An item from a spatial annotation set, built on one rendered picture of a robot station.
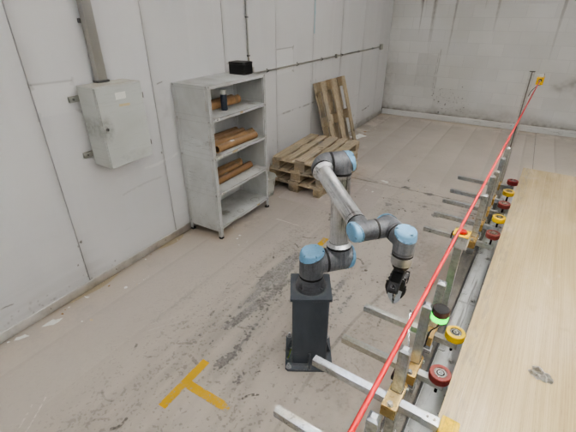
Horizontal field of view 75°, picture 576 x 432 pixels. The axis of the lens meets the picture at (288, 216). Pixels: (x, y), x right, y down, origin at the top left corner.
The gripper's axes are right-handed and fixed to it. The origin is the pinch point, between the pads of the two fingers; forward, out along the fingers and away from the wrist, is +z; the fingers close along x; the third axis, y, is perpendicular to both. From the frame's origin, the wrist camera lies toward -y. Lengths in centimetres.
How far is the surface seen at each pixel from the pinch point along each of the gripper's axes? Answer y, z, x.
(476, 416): -32, 7, -41
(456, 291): 61, 27, -20
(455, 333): 2.9, 6.7, -27.5
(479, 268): 104, 35, -28
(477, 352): -2.6, 7.0, -37.3
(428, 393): -9.0, 35.1, -24.0
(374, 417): -67, -16, -15
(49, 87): 3, -69, 253
